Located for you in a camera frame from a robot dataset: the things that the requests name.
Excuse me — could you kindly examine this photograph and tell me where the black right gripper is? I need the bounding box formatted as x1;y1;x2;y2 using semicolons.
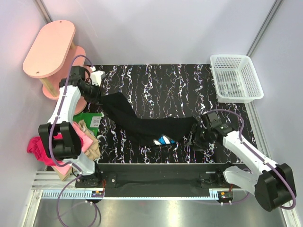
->
183;122;212;151

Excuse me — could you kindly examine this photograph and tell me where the black t shirt flower print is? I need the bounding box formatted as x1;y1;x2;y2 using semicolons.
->
98;93;197;146

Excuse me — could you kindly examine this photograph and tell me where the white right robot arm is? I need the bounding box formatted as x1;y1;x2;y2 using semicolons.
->
187;123;296;211

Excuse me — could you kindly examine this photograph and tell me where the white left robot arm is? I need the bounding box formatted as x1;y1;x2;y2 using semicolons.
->
38;81;102;187

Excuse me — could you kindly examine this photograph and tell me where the green plastic folder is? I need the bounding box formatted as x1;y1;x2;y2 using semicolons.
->
73;113;104;137

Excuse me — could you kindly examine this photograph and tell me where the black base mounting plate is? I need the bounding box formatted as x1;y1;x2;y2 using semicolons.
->
75;163;230;200

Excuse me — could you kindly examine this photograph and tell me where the light pink t shirt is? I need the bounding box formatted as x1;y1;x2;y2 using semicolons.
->
49;122;95;176

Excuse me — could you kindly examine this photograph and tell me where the pink three-tier shelf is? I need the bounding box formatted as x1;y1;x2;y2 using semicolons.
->
23;20;86;102

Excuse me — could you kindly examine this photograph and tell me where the beige t shirt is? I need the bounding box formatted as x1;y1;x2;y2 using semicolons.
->
78;120;101;161

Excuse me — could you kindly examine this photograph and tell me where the white plastic basket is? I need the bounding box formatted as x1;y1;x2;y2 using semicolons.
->
210;54;264;104

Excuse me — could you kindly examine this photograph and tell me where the magenta red t shirt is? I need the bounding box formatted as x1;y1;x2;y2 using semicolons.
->
27;137;56;166

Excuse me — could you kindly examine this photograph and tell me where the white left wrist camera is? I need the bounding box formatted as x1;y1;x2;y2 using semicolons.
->
90;66;106;87

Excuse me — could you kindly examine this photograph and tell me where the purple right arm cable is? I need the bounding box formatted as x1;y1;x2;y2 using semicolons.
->
201;109;297;210

